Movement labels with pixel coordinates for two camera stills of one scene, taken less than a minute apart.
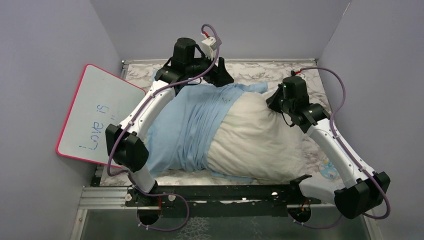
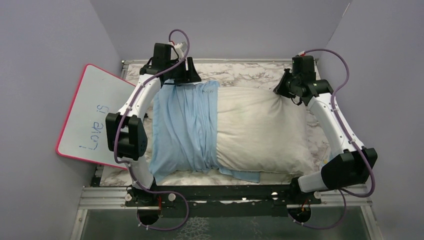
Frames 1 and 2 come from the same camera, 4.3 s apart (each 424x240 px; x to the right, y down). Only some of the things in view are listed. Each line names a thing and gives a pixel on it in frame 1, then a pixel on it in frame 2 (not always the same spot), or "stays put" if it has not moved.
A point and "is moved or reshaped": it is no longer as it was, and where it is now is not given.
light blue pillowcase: (181, 142) is moved or reshaped
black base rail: (255, 200) stays put
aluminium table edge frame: (125, 61) stays put
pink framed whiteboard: (100, 99) stays put
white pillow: (255, 141) is moved or reshaped
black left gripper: (221, 76) to (189, 76)
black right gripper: (271, 101) to (281, 89)
